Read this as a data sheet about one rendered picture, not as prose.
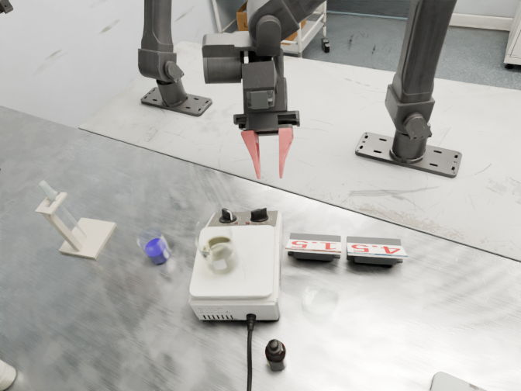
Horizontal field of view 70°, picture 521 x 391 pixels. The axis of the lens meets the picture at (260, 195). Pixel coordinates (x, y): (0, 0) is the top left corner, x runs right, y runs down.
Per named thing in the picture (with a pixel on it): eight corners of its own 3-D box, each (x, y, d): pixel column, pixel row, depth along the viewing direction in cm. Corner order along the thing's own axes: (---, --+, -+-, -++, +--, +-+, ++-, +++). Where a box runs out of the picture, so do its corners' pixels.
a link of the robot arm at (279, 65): (241, 83, 56) (239, 38, 56) (241, 94, 62) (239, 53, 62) (286, 82, 56) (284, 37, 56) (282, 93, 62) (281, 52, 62)
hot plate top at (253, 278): (201, 229, 60) (201, 226, 59) (275, 227, 59) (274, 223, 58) (188, 299, 52) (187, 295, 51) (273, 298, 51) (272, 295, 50)
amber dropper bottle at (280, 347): (291, 354, 53) (288, 337, 48) (283, 375, 51) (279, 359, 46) (272, 346, 54) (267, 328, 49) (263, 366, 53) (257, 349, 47)
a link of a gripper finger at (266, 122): (294, 176, 55) (291, 114, 55) (246, 178, 56) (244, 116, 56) (295, 178, 62) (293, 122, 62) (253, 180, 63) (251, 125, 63)
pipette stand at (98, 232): (83, 219, 75) (48, 176, 66) (116, 225, 73) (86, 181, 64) (60, 252, 70) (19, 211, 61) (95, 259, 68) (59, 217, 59)
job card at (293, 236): (290, 233, 67) (288, 219, 64) (340, 237, 65) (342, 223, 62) (286, 263, 63) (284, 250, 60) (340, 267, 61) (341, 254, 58)
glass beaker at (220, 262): (248, 265, 54) (239, 233, 48) (218, 287, 52) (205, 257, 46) (226, 240, 58) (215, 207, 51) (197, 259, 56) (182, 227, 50)
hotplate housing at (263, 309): (215, 221, 71) (205, 193, 65) (283, 219, 69) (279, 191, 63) (196, 337, 57) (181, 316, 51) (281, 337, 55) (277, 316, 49)
